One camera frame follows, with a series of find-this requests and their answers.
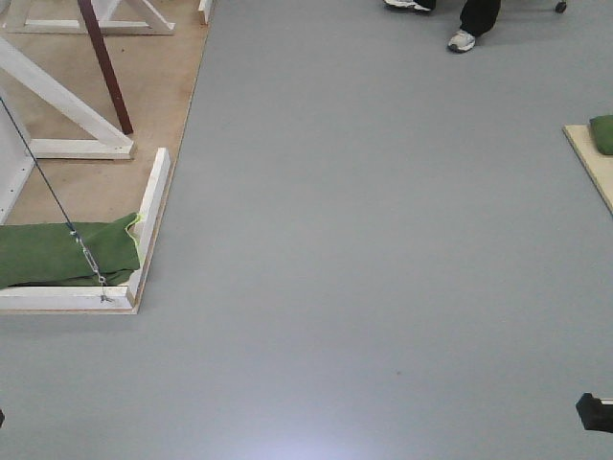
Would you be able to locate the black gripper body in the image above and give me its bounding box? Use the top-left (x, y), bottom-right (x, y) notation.
top-left (576, 393), bottom-right (613, 433)

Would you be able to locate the brown wooden door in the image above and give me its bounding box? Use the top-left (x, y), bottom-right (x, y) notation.
top-left (77, 0), bottom-right (133, 135)

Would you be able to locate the green sandbag on right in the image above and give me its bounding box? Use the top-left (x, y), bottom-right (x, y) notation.
top-left (589, 114), bottom-right (613, 156)

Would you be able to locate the green sandbag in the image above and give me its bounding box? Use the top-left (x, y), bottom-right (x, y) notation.
top-left (589, 114), bottom-right (613, 156)
top-left (1, 213), bottom-right (140, 288)

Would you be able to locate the seated person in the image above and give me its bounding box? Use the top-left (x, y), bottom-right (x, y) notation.
top-left (384, 0), bottom-right (502, 54)

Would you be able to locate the white edge batten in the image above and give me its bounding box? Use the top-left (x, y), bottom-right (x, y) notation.
top-left (1, 148), bottom-right (173, 314)

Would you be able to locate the steel guy wire with turnbuckle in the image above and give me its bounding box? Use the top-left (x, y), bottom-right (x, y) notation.
top-left (0, 95), bottom-right (114, 305)

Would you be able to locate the white wooden support frame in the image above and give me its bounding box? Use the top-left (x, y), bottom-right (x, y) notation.
top-left (1, 1), bottom-right (210, 222)

